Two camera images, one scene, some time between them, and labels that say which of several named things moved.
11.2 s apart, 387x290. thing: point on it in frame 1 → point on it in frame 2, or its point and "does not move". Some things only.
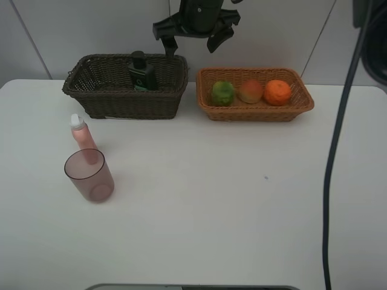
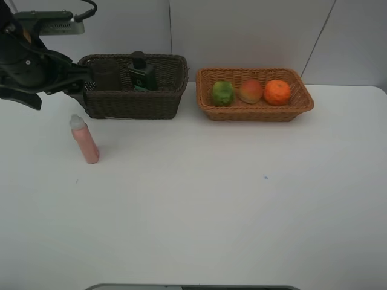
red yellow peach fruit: (251, 92) does not move
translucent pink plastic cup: (87, 170) → (106, 75)
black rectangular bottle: (144, 75) does not move
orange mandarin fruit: (277, 92) does not move
